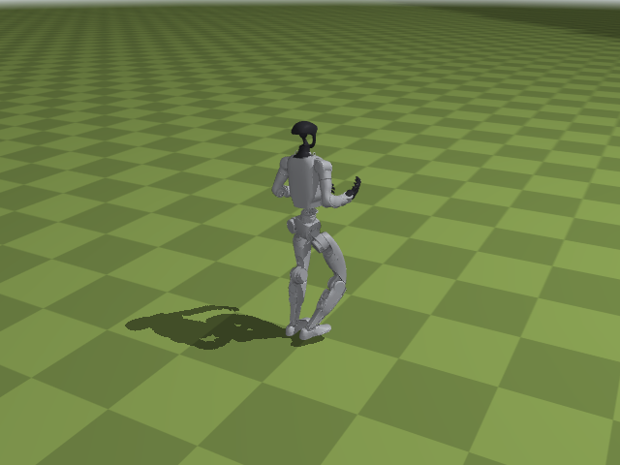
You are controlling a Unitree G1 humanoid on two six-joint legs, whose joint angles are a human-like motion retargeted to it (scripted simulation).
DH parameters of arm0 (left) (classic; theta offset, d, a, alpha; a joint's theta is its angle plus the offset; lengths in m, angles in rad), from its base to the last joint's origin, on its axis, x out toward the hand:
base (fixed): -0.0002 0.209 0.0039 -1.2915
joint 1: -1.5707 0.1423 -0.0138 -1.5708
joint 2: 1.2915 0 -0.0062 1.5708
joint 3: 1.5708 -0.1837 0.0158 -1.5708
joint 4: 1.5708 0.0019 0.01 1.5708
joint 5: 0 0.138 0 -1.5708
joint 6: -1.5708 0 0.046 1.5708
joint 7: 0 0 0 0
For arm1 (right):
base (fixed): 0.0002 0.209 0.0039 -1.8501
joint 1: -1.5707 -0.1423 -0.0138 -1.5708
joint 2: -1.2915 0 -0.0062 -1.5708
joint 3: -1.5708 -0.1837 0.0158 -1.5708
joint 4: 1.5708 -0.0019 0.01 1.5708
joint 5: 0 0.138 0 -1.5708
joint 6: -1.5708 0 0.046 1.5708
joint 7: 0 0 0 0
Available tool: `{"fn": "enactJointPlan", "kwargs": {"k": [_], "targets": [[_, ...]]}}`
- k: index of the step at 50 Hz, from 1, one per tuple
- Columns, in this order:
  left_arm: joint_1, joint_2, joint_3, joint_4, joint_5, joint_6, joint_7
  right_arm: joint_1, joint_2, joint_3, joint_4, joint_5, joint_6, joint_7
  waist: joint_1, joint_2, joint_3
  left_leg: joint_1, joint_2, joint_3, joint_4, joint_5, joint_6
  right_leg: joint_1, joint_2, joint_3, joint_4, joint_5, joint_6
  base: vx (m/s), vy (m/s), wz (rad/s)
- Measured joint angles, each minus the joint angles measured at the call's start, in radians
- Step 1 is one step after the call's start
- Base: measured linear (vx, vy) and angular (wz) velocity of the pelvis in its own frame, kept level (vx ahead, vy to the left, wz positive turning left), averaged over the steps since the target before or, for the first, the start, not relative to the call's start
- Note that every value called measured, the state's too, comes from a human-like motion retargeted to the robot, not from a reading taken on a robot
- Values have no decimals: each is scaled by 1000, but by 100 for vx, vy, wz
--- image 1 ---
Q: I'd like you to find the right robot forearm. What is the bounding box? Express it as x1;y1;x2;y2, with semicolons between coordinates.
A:
330;192;353;208

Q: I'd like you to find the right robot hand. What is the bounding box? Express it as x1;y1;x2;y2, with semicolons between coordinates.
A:
345;176;361;199

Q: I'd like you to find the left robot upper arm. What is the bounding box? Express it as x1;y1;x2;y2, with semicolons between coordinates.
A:
272;156;290;198

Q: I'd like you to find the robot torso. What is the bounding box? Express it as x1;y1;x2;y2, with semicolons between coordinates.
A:
287;151;323;242

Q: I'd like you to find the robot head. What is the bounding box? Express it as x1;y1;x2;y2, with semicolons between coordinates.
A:
292;121;318;159

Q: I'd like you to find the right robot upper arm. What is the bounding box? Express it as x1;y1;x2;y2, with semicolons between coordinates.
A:
314;159;333;208

